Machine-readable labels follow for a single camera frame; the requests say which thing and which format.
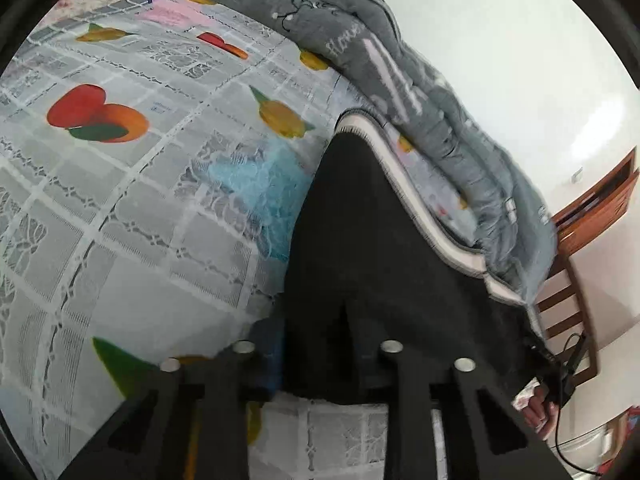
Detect black pants with white stripe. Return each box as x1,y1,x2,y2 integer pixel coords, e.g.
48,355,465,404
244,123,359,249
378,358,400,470
266,108,551,405

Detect person's right hand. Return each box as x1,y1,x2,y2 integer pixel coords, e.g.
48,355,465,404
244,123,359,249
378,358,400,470
521,386,559,440

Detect grey quilted comforter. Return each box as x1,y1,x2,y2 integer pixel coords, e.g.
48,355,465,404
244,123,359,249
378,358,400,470
214,0,556,302

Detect fruit print plastic table cover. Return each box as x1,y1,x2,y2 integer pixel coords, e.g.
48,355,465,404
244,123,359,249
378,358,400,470
0,0,547,480

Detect floral bed sheet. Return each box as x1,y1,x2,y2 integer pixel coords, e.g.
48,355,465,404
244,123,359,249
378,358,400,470
36,0,119,29

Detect black cable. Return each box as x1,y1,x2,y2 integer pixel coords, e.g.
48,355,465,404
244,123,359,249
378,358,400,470
552,331,604,477

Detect white wall switch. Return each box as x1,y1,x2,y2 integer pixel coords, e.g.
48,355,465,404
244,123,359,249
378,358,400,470
570,167,584,183

